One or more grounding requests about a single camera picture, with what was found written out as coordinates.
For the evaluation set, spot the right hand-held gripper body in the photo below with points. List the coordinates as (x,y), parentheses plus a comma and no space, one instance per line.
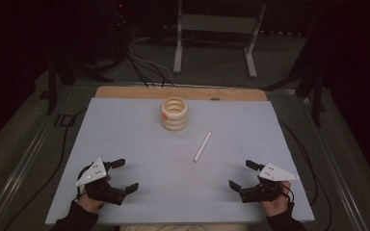
(277,173)

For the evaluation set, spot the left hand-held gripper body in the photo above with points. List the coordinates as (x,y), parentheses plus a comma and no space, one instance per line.
(93,173)

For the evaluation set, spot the white stick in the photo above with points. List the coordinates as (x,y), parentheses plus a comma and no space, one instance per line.
(202,146)

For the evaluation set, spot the cream ribbed round holder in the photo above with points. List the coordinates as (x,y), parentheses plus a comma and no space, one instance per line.
(175,122)

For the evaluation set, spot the person's left hand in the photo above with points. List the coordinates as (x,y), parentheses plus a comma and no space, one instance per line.
(90,203)

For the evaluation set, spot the person's right hand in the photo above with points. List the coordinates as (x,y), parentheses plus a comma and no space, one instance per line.
(277,205)

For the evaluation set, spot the light blue board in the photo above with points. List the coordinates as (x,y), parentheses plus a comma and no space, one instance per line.
(173,186)

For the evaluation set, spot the wooden table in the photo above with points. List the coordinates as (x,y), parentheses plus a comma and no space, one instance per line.
(135,93)

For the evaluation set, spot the black tripod stand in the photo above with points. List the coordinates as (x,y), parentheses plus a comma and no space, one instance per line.
(316,96)
(52,86)

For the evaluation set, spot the dark equipment with red light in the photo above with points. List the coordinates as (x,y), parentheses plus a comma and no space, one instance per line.
(120,25)

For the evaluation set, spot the white metal stand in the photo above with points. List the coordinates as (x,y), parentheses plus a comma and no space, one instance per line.
(218,24)

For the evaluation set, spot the metal floor rail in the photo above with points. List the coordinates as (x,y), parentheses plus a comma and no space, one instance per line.
(16,179)
(337,166)

